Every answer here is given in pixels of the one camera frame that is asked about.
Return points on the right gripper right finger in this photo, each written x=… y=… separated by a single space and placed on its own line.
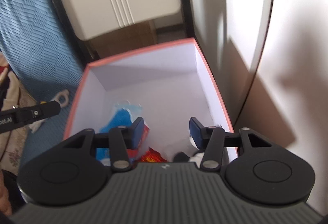
x=253 y=167

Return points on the person's hand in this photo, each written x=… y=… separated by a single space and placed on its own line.
x=5 y=205

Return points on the white fluffy ring keychain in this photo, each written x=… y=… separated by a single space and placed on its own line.
x=62 y=98

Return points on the blue quilted sofa cover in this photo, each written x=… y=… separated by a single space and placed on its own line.
x=37 y=49

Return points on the pink storage box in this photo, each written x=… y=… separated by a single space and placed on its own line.
x=172 y=82

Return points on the floral beige pillow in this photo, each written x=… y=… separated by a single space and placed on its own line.
x=13 y=133

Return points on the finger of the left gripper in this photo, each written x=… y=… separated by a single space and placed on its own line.
x=21 y=116

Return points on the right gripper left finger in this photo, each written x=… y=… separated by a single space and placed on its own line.
x=75 y=170

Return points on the red orange snack packet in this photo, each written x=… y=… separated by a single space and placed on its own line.
x=150 y=156

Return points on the black sofa frame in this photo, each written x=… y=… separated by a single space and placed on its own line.
x=83 y=49

